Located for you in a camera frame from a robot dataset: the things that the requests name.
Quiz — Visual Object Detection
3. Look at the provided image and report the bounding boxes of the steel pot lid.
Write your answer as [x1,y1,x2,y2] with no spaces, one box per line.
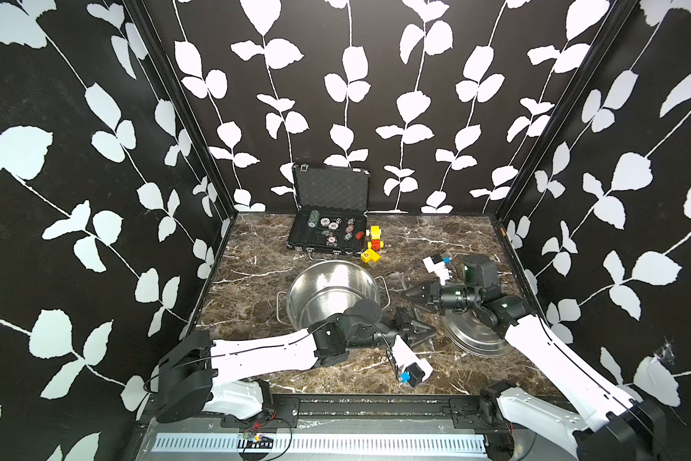
[442,310,514,358]

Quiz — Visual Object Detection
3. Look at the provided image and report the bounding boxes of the stainless steel pot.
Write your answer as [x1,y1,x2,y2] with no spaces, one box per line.
[276,259,391,330]

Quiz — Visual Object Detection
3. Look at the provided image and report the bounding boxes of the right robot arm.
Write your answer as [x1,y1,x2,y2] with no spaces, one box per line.
[404,255,666,460]

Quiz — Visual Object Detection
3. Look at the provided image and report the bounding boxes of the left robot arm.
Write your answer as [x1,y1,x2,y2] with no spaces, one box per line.
[144,300,437,424]

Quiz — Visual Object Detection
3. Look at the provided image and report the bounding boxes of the yellow number six block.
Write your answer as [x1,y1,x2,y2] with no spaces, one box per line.
[360,249,381,264]

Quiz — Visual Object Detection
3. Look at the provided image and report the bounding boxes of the yellow red toy car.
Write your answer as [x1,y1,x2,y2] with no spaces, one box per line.
[368,226,384,252]

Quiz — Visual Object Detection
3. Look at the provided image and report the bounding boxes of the black poker chip case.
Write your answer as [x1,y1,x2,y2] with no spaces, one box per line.
[287,163,370,257]

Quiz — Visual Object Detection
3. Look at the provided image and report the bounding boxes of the white perforated strip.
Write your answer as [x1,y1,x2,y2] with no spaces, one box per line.
[151,433,487,457]

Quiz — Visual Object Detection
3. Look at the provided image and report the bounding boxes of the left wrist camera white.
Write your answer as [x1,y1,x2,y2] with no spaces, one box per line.
[387,336,434,388]

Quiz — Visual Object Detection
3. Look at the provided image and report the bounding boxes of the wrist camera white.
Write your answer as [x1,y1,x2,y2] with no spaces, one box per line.
[422,254,452,285]
[387,336,434,388]

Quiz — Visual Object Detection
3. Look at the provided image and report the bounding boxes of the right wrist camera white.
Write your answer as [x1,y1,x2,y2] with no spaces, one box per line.
[422,254,452,285]

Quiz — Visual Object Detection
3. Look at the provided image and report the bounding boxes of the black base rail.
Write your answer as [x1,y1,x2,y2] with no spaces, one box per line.
[140,394,554,430]

